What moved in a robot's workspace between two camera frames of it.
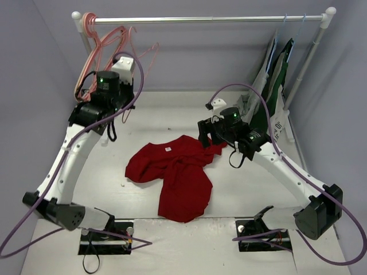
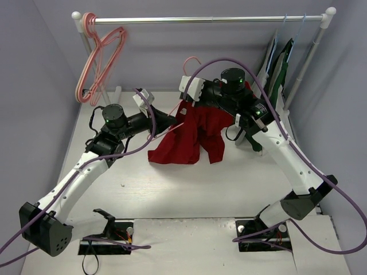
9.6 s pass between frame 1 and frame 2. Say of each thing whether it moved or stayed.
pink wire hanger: moved
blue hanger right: stayed
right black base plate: stayed
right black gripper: moved
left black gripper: moved
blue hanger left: stayed
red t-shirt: moved
